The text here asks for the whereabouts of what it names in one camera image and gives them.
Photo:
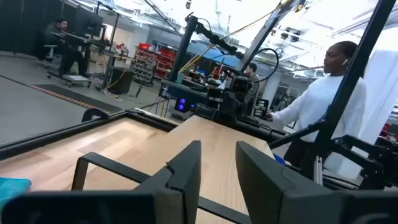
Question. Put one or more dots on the black floor bin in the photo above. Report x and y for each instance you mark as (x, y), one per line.
(120, 80)

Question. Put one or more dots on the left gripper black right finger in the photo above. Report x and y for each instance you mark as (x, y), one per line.
(295, 199)

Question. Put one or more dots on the black pole with jointed arm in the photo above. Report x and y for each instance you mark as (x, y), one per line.
(183, 46)

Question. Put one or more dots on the black work desk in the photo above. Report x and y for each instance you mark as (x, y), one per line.
(77, 40)

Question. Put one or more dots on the black box with blue lights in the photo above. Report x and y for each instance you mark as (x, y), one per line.
(181, 105)

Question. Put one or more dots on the black aluminium table frame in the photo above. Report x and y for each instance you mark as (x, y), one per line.
(62, 132)

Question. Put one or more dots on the teal cloth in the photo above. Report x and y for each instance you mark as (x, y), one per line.
(12, 189)

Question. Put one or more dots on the rack with red bins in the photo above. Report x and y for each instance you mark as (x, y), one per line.
(155, 62)

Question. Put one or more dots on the white hanging sheet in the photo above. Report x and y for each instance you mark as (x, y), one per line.
(381, 93)

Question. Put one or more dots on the black slanted rig beam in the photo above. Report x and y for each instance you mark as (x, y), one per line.
(357, 71)

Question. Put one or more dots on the black striped floor mat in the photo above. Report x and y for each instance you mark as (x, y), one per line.
(77, 98)

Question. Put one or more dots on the flat wheeled cart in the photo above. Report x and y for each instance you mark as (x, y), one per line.
(76, 79)

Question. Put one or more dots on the black frame clamp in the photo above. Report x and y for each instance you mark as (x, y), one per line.
(93, 112)

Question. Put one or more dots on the person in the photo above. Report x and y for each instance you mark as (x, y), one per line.
(253, 77)
(314, 102)
(57, 34)

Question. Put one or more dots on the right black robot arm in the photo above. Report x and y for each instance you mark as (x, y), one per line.
(186, 90)

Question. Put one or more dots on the dark blue mug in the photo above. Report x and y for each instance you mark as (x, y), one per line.
(280, 159)

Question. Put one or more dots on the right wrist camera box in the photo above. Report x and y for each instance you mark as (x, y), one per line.
(241, 84)

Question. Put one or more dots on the black computer monitor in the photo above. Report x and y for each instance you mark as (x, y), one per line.
(88, 21)

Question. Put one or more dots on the black metal bracket assembly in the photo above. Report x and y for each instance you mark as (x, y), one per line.
(367, 161)

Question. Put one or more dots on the office chair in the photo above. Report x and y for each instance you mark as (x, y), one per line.
(49, 49)

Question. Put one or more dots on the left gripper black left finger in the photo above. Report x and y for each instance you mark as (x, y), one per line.
(93, 207)

